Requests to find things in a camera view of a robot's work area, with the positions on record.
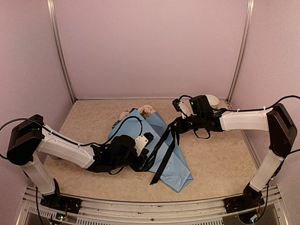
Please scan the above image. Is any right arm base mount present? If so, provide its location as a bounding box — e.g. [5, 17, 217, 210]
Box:
[223, 183, 265, 213]

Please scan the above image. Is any aluminium table frame rail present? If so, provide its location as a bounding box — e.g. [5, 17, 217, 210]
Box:
[12, 179, 293, 225]

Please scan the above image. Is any right corner metal post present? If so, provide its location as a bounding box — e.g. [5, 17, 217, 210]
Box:
[226, 0, 255, 104]

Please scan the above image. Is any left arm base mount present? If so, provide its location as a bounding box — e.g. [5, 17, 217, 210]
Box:
[40, 179, 82, 214]

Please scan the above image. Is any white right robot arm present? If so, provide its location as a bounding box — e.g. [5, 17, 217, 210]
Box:
[172, 95, 298, 208]

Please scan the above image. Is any corner metal post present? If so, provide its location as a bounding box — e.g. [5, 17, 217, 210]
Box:
[226, 0, 255, 104]
[47, 0, 77, 104]

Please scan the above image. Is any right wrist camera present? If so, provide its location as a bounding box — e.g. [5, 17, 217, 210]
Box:
[172, 99, 193, 119]

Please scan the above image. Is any left corner metal post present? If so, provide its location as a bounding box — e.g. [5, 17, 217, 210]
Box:
[47, 0, 77, 104]

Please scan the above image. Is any fake flower bunch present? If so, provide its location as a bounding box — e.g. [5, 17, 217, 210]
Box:
[112, 105, 157, 128]

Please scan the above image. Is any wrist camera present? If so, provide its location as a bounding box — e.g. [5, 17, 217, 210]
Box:
[135, 132, 154, 156]
[172, 99, 193, 119]

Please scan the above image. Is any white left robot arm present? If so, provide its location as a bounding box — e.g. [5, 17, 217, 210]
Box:
[6, 114, 154, 209]

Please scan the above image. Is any white ceramic bowl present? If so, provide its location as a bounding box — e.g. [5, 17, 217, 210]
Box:
[206, 94, 220, 109]

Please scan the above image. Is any black printed ribbon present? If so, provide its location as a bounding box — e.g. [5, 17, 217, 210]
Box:
[135, 120, 180, 186]

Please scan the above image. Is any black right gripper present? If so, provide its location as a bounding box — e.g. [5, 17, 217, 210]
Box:
[170, 113, 204, 134]

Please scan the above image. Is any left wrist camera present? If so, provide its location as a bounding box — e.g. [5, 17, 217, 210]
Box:
[135, 132, 154, 156]

